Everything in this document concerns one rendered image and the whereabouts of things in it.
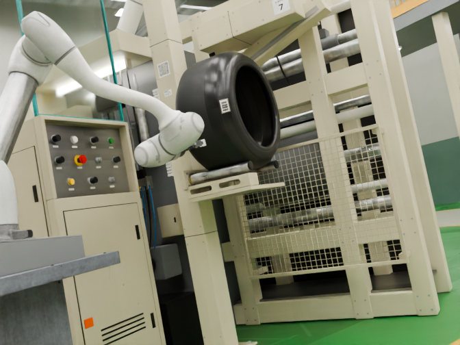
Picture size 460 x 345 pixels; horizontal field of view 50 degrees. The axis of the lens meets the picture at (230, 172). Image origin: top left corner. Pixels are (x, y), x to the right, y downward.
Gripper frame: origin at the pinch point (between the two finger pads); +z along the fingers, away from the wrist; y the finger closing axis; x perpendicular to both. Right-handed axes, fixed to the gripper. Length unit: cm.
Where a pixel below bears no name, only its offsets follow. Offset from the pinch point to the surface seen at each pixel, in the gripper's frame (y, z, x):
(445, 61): -52, 585, -39
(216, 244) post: 26, 31, 52
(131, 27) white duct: 74, 72, -86
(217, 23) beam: 10, 64, -64
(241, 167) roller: -6.9, 18.7, 15.3
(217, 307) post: 27, 17, 81
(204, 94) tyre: -2.2, 10.4, -21.1
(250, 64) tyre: -13, 43, -32
